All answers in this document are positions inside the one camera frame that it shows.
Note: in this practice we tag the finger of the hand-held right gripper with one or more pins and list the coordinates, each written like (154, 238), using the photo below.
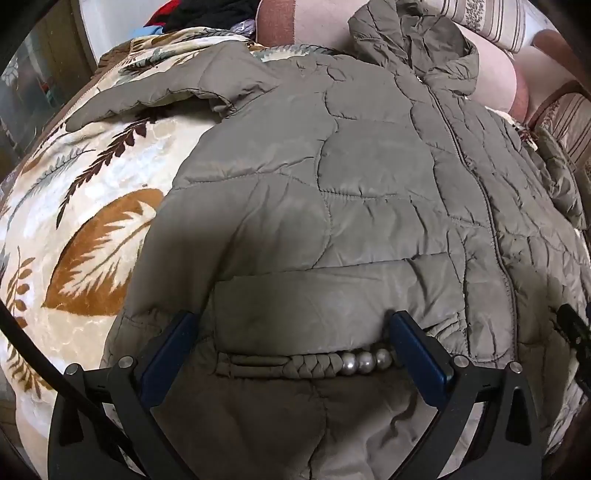
(570, 325)

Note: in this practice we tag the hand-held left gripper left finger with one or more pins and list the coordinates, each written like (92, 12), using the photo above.
(168, 353)

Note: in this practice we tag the pile of dark clothes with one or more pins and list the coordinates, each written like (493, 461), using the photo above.
(198, 11)

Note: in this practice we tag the olive quilted jacket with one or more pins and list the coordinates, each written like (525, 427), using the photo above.
(351, 194)

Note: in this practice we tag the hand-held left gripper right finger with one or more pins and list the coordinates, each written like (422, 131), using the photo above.
(422, 364)

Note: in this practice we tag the leaf printed blanket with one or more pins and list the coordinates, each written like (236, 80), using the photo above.
(83, 221)

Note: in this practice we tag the striped cushion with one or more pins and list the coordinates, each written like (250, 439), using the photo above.
(565, 120)
(485, 21)

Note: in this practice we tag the wooden door with glass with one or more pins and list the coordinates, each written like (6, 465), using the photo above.
(37, 69)

